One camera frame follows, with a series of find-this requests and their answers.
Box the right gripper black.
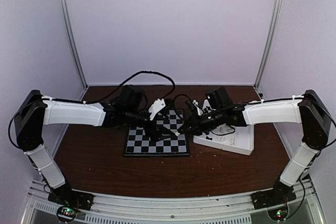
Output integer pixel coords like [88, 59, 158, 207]
[178, 108, 225, 136]

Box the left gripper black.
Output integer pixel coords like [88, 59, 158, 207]
[124, 107, 175, 142]

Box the black white chessboard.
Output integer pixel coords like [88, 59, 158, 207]
[123, 109, 190, 157]

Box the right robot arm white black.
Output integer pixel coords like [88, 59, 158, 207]
[177, 88, 334, 204]

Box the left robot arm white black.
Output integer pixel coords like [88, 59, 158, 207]
[10, 87, 175, 205]

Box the white chess pieces pile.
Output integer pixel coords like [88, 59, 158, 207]
[212, 124, 236, 146]

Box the right controller board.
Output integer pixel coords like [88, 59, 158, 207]
[267, 206, 289, 221]

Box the controller board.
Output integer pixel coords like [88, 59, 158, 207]
[56, 206, 78, 222]
[267, 206, 289, 221]

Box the left controller board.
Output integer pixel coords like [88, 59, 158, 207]
[56, 206, 78, 222]

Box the white plastic tray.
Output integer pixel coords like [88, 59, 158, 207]
[193, 99, 255, 156]

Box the right black cable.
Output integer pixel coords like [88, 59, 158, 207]
[173, 94, 195, 109]

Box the black cable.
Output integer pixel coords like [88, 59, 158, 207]
[173, 94, 195, 109]
[112, 70, 176, 104]

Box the left black cable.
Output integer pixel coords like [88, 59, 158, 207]
[112, 70, 176, 104]

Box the aluminium front rail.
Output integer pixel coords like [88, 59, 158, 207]
[19, 179, 327, 223]

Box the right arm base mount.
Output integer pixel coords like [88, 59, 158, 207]
[251, 176, 297, 210]

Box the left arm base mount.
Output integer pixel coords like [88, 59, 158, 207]
[48, 183, 94, 210]

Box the right aluminium frame post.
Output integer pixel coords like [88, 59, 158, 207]
[254, 0, 283, 90]

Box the aluminium frame post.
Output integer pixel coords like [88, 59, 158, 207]
[59, 0, 88, 89]
[254, 0, 283, 90]

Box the left aluminium frame post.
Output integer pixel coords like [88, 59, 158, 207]
[59, 0, 88, 89]

